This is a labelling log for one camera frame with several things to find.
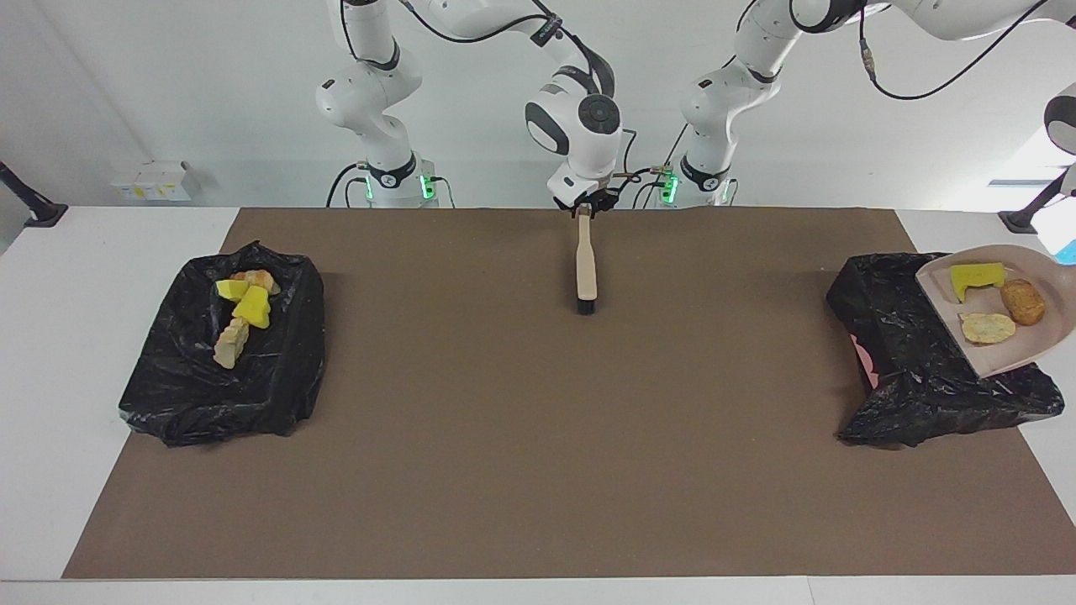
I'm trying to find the beige brush black bristles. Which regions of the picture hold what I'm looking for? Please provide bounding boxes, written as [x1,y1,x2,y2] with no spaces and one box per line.
[575,214,599,316]

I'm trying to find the green yellow sponge piece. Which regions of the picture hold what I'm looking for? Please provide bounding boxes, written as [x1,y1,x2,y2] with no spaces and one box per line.
[950,262,1008,303]
[233,286,272,330]

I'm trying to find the brown bread roll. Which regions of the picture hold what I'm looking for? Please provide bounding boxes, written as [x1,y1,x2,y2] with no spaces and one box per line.
[1000,279,1047,327]

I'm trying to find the beige plastic dustpan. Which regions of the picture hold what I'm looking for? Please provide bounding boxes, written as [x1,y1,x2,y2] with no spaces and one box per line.
[915,244,1076,380]

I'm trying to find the pink item in bin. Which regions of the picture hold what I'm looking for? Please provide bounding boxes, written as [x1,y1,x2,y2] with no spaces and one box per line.
[849,334,879,389]

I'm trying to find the black bagged bin pink inside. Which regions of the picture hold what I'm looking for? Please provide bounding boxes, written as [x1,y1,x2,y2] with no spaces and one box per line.
[826,252,1066,448]

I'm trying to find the black bagged trash bin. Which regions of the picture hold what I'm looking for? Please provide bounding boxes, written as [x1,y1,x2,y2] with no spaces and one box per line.
[118,241,327,448]

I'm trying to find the brown table mat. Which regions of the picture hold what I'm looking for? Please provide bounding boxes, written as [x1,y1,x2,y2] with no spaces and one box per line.
[61,208,1076,579]

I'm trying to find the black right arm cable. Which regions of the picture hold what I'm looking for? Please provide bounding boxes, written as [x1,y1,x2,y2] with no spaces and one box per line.
[340,0,673,211]

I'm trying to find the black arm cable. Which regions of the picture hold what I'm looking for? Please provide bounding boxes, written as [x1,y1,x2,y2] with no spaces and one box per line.
[857,0,1052,102]
[340,0,673,211]

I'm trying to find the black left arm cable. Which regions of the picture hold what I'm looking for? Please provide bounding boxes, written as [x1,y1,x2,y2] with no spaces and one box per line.
[857,0,1052,102]

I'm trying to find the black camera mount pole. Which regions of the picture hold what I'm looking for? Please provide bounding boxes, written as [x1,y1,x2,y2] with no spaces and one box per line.
[0,161,68,229]
[999,181,1062,234]

